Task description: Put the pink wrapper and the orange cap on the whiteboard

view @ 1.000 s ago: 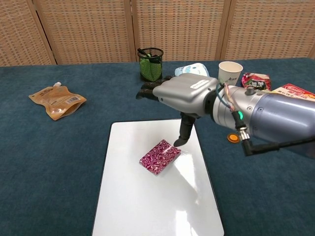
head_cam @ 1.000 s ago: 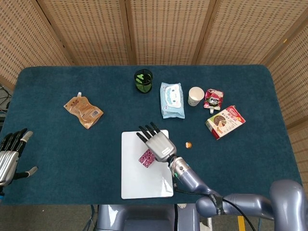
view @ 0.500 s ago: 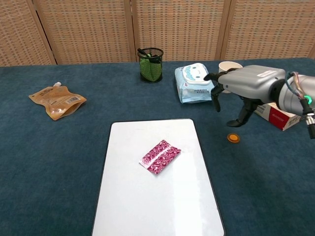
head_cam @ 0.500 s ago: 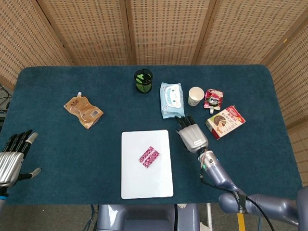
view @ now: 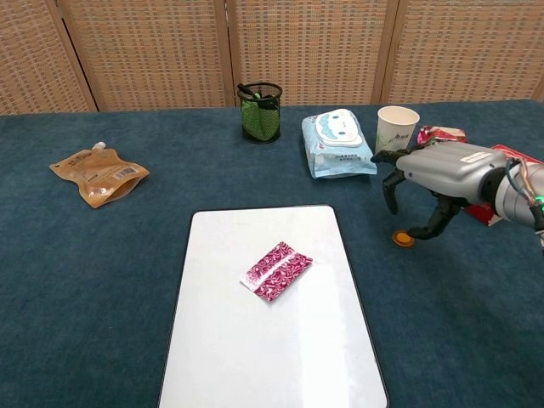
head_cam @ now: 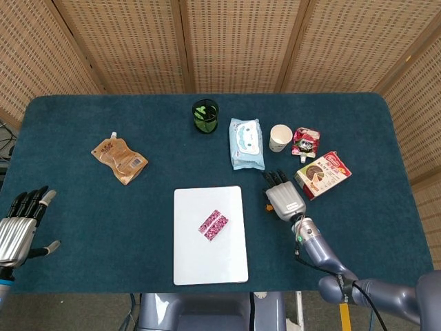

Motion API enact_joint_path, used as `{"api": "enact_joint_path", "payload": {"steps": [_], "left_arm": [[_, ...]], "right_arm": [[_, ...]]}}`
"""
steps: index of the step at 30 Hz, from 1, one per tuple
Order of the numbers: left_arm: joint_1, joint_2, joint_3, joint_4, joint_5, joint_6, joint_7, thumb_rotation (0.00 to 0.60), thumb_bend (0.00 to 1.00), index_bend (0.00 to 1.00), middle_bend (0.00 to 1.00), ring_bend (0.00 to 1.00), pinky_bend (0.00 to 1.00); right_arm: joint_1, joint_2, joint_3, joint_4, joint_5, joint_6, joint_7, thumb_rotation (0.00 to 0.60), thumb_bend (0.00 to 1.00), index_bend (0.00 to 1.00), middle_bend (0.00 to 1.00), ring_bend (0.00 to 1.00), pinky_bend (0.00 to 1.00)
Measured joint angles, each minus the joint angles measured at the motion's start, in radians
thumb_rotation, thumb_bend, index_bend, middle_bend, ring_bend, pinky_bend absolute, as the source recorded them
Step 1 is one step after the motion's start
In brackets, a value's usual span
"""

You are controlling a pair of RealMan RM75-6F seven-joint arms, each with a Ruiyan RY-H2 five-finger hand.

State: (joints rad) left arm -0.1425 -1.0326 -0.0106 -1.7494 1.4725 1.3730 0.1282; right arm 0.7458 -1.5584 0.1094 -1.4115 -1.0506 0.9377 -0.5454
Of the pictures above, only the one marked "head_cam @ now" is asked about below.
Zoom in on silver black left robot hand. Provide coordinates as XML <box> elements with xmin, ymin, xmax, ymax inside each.
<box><xmin>0</xmin><ymin>185</ymin><xmax>61</xmax><ymax>268</ymax></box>

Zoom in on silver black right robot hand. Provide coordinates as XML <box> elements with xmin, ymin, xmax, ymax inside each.
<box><xmin>262</xmin><ymin>168</ymin><xmax>307</xmax><ymax>221</ymax></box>

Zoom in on pink patterned packet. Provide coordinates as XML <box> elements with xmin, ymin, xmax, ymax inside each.
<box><xmin>198</xmin><ymin>208</ymin><xmax>230</xmax><ymax>241</ymax></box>

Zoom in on white rectangular board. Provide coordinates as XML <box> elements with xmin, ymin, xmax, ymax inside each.
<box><xmin>173</xmin><ymin>185</ymin><xmax>249</xmax><ymax>286</ymax></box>

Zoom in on red and white food box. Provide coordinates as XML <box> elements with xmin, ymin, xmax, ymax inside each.
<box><xmin>293</xmin><ymin>150</ymin><xmax>353</xmax><ymax>201</ymax></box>

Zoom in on red spout pouch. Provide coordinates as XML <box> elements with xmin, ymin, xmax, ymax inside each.
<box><xmin>291</xmin><ymin>127</ymin><xmax>321</xmax><ymax>163</ymax></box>

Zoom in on white paper cup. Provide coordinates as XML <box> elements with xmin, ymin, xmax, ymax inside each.
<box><xmin>268</xmin><ymin>124</ymin><xmax>293</xmax><ymax>153</ymax></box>

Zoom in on light blue wet wipes pack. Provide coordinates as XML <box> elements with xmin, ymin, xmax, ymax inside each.
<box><xmin>229</xmin><ymin>117</ymin><xmax>266</xmax><ymax>172</ymax></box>

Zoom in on dark blue table cover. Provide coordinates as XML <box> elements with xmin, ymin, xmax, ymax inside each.
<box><xmin>0</xmin><ymin>92</ymin><xmax>435</xmax><ymax>294</ymax></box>

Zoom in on green item in holder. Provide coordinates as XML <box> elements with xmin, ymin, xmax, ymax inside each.
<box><xmin>194</xmin><ymin>105</ymin><xmax>217</xmax><ymax>133</ymax></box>

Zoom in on brown spout pouch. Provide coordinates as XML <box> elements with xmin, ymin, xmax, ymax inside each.
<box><xmin>90</xmin><ymin>131</ymin><xmax>149</xmax><ymax>186</ymax></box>

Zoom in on grey robot torso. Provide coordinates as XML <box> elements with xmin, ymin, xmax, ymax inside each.
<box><xmin>137</xmin><ymin>292</ymin><xmax>287</xmax><ymax>331</ymax></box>

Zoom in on woven bamboo folding screen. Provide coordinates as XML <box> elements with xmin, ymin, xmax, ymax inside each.
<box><xmin>0</xmin><ymin>0</ymin><xmax>441</xmax><ymax>270</ymax></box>

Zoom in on loose floor cables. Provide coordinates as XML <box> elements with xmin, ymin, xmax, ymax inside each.
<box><xmin>0</xmin><ymin>120</ymin><xmax>18</xmax><ymax>165</ymax></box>

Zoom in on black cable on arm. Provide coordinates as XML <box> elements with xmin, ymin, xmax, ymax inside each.
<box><xmin>294</xmin><ymin>241</ymin><xmax>390</xmax><ymax>331</ymax></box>

